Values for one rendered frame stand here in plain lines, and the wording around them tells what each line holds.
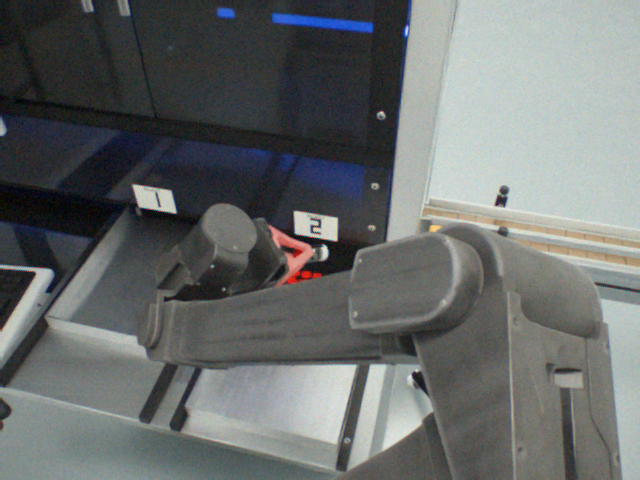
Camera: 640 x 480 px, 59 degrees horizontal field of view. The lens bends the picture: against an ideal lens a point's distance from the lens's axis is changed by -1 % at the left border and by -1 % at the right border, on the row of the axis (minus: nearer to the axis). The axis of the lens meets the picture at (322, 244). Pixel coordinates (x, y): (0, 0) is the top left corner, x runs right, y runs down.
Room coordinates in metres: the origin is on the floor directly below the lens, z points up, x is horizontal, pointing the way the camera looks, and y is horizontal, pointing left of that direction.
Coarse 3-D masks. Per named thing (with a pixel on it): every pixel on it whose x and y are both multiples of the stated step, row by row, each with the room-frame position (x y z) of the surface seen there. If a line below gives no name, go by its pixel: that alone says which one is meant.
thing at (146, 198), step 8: (136, 192) 0.89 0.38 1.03; (144, 192) 0.89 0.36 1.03; (152, 192) 0.88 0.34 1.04; (160, 192) 0.88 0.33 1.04; (168, 192) 0.87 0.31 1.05; (144, 200) 0.89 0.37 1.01; (152, 200) 0.88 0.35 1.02; (160, 200) 0.88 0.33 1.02; (168, 200) 0.88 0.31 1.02; (152, 208) 0.89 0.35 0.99; (160, 208) 0.88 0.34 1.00; (168, 208) 0.88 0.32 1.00
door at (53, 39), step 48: (0, 0) 0.94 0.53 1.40; (48, 0) 0.92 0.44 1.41; (96, 0) 0.90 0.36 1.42; (0, 48) 0.95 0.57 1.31; (48, 48) 0.93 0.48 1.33; (96, 48) 0.90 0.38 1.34; (0, 96) 0.96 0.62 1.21; (48, 96) 0.94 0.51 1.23; (96, 96) 0.91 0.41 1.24; (144, 96) 0.89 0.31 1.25
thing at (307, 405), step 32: (224, 384) 0.54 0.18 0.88; (256, 384) 0.54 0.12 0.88; (288, 384) 0.54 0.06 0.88; (320, 384) 0.54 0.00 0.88; (352, 384) 0.53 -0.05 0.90; (192, 416) 0.47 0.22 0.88; (224, 416) 0.46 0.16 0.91; (256, 416) 0.48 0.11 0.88; (288, 416) 0.48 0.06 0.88; (320, 416) 0.48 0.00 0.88; (320, 448) 0.42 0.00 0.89
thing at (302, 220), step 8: (296, 216) 0.81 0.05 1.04; (304, 216) 0.81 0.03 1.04; (312, 216) 0.80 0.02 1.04; (320, 216) 0.80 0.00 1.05; (328, 216) 0.80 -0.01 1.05; (296, 224) 0.81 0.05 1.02; (304, 224) 0.81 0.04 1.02; (312, 224) 0.80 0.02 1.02; (328, 224) 0.80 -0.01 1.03; (336, 224) 0.79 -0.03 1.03; (296, 232) 0.81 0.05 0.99; (304, 232) 0.81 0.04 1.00; (320, 232) 0.80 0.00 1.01; (328, 232) 0.80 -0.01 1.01; (336, 232) 0.79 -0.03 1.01; (336, 240) 0.79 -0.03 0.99
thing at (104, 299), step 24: (120, 216) 0.95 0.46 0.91; (144, 216) 0.98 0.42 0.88; (120, 240) 0.90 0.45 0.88; (144, 240) 0.90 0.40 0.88; (168, 240) 0.90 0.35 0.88; (96, 264) 0.83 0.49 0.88; (120, 264) 0.83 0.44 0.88; (144, 264) 0.83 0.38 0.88; (72, 288) 0.75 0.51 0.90; (96, 288) 0.76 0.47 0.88; (120, 288) 0.76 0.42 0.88; (144, 288) 0.76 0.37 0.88; (48, 312) 0.67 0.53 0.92; (72, 312) 0.70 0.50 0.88; (96, 312) 0.70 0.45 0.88; (120, 312) 0.70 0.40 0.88; (96, 336) 0.64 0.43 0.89; (120, 336) 0.63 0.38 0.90
